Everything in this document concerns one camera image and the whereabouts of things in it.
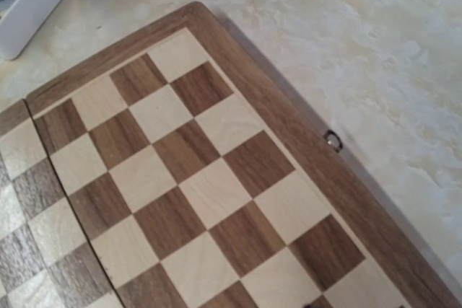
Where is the wooden chess board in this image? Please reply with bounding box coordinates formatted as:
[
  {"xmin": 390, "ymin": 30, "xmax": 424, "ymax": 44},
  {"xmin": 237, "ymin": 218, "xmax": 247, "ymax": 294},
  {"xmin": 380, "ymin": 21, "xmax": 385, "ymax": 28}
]
[{"xmin": 1, "ymin": 2, "xmax": 461, "ymax": 307}]

